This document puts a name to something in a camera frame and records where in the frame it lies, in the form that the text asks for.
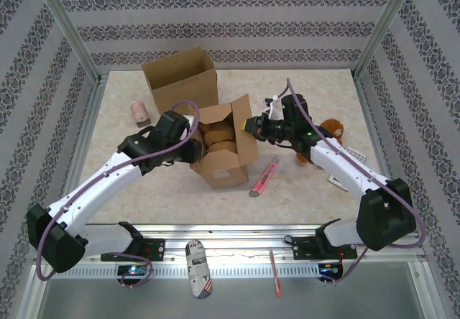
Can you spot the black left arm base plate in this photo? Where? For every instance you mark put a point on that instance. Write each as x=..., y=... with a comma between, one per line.
x=154, y=249

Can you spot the tan plush toy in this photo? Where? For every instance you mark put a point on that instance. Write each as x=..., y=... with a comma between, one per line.
x=219, y=137

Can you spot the controller board with led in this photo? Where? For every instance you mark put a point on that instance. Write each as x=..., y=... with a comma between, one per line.
x=330, y=270
x=134, y=270

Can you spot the perforated metal strip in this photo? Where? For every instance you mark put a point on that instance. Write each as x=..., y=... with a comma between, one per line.
x=233, y=271

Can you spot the left controller board with LED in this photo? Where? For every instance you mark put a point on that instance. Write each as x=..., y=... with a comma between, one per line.
x=134, y=270

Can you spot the newspaper print fingerboard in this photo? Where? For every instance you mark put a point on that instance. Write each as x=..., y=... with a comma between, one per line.
x=197, y=268

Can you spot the brown plush monkey toy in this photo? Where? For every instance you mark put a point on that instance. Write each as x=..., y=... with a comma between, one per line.
x=334, y=128

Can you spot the thin red pen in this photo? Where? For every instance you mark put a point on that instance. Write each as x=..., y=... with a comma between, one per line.
x=276, y=276

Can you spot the white grey calculator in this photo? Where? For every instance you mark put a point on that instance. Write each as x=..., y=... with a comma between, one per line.
x=357, y=153

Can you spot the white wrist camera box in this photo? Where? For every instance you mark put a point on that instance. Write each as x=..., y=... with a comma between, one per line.
x=192, y=123
x=274, y=107

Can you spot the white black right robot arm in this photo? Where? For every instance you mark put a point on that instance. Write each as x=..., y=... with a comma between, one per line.
x=345, y=168

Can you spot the long cardboard box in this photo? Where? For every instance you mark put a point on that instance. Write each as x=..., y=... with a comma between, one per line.
x=179, y=82

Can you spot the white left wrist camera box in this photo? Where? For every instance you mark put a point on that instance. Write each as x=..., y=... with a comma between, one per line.
x=192, y=123

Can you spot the aluminium enclosure frame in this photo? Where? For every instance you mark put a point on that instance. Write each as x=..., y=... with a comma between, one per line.
x=230, y=230

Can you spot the right controller board with LED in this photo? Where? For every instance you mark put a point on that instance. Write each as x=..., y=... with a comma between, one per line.
x=330, y=270

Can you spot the tall cardboard box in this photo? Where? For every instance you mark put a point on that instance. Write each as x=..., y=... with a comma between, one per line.
x=223, y=175

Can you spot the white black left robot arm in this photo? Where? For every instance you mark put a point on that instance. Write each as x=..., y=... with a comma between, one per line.
x=97, y=186

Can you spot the pink pencil sharpener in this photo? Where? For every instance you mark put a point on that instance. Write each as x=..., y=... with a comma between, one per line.
x=139, y=112

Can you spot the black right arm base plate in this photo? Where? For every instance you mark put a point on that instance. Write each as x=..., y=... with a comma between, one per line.
x=305, y=249

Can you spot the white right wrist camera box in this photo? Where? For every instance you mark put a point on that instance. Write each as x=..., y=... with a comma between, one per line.
x=274, y=107

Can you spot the pink utility knife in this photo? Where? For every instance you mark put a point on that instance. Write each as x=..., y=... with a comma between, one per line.
x=264, y=179

